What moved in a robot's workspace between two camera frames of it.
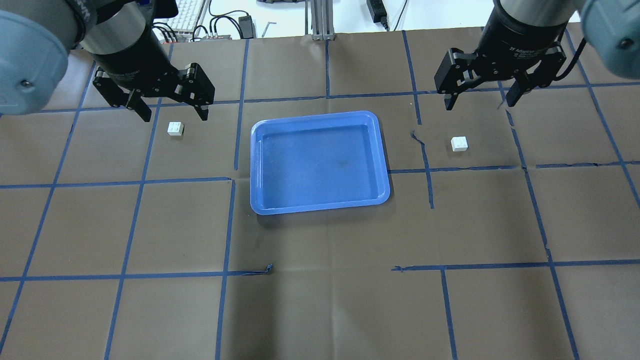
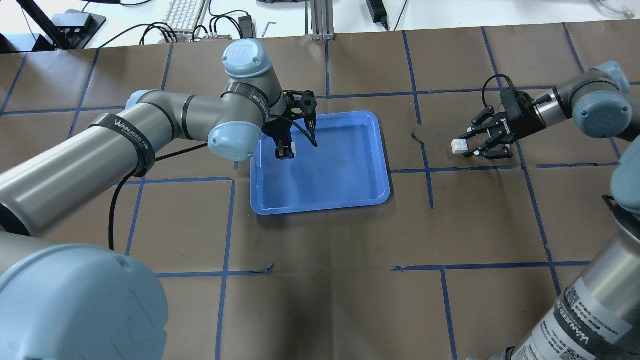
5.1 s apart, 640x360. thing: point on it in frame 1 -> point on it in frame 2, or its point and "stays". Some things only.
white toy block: (459, 143) stays
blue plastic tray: (317, 162) stays
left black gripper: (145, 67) -> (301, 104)
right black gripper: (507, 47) -> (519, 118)
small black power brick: (247, 27) stays
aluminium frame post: (322, 20) stays
